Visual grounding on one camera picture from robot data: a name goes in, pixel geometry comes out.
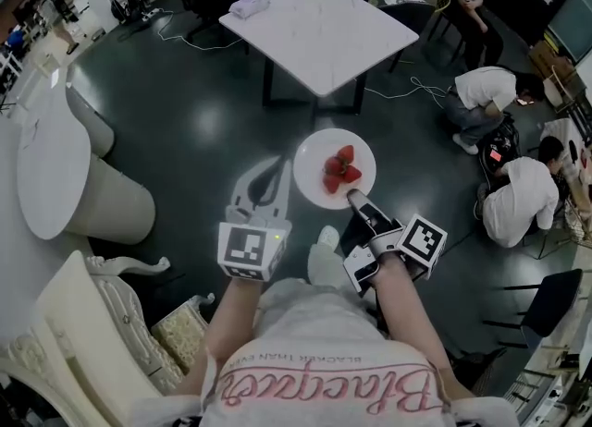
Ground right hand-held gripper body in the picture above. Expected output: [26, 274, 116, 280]
[341, 202, 449, 298]

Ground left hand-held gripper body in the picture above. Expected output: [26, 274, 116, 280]
[216, 193, 293, 283]

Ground white round plate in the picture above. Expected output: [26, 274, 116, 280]
[292, 128, 377, 212]

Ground person's left forearm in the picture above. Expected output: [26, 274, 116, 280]
[178, 274, 265, 398]

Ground person's right forearm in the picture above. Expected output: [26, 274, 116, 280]
[369, 256, 473, 401]

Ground white square table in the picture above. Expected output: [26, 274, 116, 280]
[217, 0, 420, 116]

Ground person's white shoe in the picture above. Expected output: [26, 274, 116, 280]
[317, 225, 341, 247]

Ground person's leg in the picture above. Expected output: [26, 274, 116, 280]
[306, 242, 346, 287]

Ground cream textured seat cushion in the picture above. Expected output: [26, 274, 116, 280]
[151, 295, 209, 373]

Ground black equipment bag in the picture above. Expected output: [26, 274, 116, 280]
[480, 113, 522, 181]

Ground person's white printed t-shirt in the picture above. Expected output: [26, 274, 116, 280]
[124, 276, 519, 427]

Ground black metal chair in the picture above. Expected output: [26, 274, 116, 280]
[483, 267, 584, 352]

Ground white tissue pack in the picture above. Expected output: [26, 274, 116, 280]
[228, 0, 273, 18]

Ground dark blue chair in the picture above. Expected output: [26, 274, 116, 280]
[376, 0, 436, 73]

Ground ornate white carved chair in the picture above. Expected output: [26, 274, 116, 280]
[0, 249, 218, 427]

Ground round white side table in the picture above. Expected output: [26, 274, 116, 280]
[17, 110, 93, 241]

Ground black backpack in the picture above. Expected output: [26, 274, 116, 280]
[110, 0, 149, 24]

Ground cardboard box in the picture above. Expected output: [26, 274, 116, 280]
[529, 39, 574, 79]

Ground beige cylindrical pedestal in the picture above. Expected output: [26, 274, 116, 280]
[64, 85, 116, 158]
[64, 152, 156, 246]

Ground white floor cable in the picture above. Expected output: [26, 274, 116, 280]
[156, 8, 244, 52]
[364, 76, 450, 107]

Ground yellow wire chair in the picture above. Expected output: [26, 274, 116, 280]
[383, 0, 452, 43]

